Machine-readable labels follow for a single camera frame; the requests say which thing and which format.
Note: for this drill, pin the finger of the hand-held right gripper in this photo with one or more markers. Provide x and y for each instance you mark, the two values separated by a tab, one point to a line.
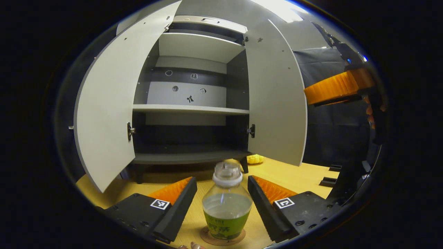
339	86

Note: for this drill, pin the metal door hinge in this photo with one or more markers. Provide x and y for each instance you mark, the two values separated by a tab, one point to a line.
130	131
251	130
167	27
245	40

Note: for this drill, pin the yellow toy corn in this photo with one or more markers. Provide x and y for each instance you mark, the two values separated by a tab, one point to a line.
255	159

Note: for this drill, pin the large ceiling light panel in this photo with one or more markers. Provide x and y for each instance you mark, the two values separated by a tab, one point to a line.
280	8

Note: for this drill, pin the white cabinet shelf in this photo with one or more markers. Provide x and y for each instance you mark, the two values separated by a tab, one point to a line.
197	46
190	109

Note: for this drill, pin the green label plastic bottle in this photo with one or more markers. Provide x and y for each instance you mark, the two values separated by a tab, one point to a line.
226	207

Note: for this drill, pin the grey white cabinet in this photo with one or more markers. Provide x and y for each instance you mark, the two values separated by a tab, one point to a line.
214	97

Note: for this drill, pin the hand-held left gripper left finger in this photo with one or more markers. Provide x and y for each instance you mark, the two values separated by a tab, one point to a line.
178	211

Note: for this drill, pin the beige cabinet drawer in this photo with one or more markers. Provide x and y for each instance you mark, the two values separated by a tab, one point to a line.
225	25

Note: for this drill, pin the round brown coaster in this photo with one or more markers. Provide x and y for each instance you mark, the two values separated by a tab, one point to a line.
206	237

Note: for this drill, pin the black bracket foot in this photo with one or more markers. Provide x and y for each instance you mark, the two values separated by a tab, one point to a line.
335	168
328	182

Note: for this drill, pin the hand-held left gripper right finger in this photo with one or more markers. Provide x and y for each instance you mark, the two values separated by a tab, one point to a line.
263	211

